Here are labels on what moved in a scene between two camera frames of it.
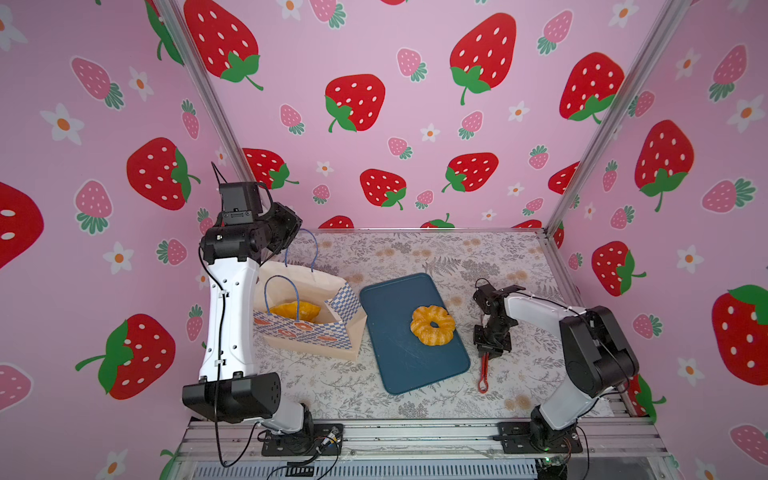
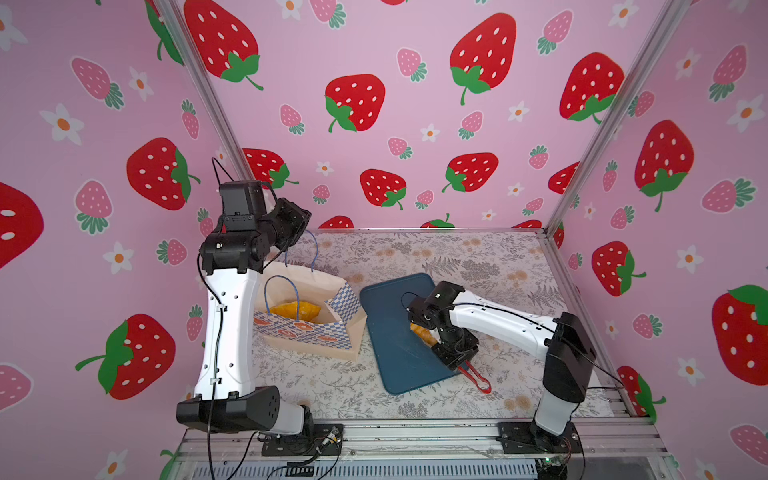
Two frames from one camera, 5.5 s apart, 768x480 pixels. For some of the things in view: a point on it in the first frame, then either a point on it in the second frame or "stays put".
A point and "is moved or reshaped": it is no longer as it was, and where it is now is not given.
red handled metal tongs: x=483 y=384 is moved or reshaped
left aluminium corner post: x=204 y=87 stays put
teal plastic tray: x=406 y=363 stays put
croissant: x=308 y=313 stays put
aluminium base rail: x=631 y=435 stays put
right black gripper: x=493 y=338 → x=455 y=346
